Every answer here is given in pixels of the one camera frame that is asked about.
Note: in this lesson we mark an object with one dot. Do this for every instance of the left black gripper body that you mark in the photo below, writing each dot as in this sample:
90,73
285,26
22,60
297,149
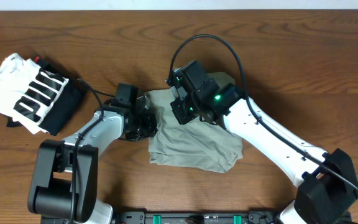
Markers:
146,125

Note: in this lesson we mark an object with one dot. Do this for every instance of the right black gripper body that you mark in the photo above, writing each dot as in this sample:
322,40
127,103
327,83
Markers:
187,109

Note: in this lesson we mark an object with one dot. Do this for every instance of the grey-green shorts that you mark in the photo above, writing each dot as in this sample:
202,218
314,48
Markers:
195,144

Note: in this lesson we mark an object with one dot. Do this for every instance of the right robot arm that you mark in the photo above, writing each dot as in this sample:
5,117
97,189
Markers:
326,182

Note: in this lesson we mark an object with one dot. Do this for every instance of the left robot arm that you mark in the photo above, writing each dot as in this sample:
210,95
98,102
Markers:
65,178

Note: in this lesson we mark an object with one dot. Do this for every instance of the white black printed folded shirt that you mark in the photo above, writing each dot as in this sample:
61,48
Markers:
37,96

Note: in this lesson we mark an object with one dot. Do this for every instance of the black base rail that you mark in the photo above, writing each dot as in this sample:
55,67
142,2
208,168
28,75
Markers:
189,218

